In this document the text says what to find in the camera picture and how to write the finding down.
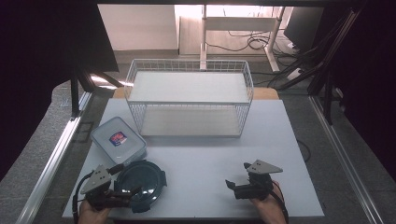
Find hand-held gripper cable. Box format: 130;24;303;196
270;180;290;224
72;170;95;224

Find aluminium rail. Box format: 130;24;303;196
308;95;385;224
14;91;93;224

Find left hand-held gripper cable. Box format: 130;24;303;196
72;170;95;224

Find person's left hand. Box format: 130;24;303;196
77;199;112;224

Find clear rectangular food container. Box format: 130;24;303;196
90;116;148;167

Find dark round food container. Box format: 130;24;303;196
114;159;168;215

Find dark curtain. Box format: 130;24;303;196
0;0;120;182

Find person's right hand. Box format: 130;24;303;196
249;180;288;224

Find white wire shelf rack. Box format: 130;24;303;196
123;58;255;139

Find black metal stand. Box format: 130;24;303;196
276;8;362;126
69;66;124;121

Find black monitor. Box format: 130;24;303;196
283;6;325;53

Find right hand-held gripper cable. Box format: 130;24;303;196
270;180;290;224

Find white desk frame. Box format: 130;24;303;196
200;4;287;74

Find black floor cables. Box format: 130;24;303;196
205;30;301;59

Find white cabinet panel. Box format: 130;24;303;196
97;4;179;51

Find thin black cable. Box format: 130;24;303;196
296;138;312;163

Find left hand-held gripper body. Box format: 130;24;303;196
79;164;133;210

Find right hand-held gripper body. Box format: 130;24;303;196
233;159;284;201

